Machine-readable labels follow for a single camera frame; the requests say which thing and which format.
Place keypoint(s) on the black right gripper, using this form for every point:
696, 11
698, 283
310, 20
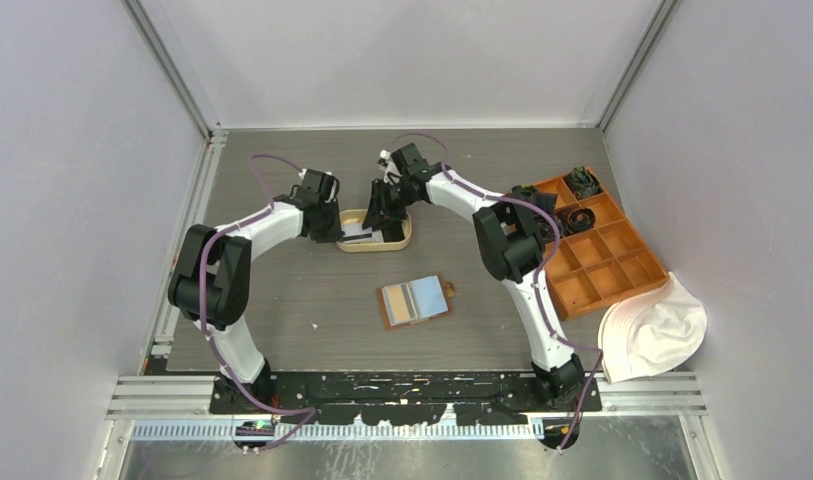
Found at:
379, 212

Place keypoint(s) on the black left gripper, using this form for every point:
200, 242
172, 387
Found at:
335, 233

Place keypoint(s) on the cream oval tray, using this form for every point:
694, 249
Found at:
357, 216

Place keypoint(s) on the brown leather card holder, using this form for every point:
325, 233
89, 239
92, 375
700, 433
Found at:
432, 296

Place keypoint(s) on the orange gold card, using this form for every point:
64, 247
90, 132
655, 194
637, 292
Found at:
399, 304

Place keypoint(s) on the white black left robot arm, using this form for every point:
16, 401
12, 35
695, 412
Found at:
210, 283

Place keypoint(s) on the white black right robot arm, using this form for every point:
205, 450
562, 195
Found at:
511, 247

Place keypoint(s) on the black card in tray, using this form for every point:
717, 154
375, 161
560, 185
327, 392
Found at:
393, 233

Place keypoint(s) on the white cards in tray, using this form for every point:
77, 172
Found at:
354, 233

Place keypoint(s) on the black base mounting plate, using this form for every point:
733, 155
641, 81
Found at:
420, 398

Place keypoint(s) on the dark green item bundle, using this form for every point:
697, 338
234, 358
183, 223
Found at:
582, 183

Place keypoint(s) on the orange compartment organizer box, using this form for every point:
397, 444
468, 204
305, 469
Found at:
601, 258

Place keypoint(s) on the white bucket hat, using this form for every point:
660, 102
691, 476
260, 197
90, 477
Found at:
651, 333

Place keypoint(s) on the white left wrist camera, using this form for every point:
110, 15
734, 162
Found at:
323, 183

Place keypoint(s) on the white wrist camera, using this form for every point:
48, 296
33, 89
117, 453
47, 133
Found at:
323, 183
391, 174

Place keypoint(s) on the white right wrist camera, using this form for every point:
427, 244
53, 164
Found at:
391, 174

